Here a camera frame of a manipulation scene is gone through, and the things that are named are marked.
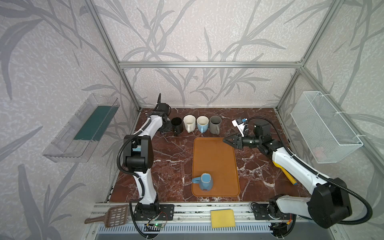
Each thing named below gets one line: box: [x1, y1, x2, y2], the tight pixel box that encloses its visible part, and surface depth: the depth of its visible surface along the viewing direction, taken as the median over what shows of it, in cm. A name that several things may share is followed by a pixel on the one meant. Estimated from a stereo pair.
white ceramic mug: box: [183, 114, 196, 133], surface depth 102 cm
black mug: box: [171, 117, 184, 136], surface depth 103 cm
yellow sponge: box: [210, 208, 236, 229], surface depth 73 cm
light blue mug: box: [196, 115, 209, 134], surface depth 101 cm
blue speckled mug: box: [191, 172, 213, 192], surface depth 80 cm
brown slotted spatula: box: [84, 204, 128, 228], surface depth 74 cm
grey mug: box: [209, 115, 222, 135], surface depth 101 cm
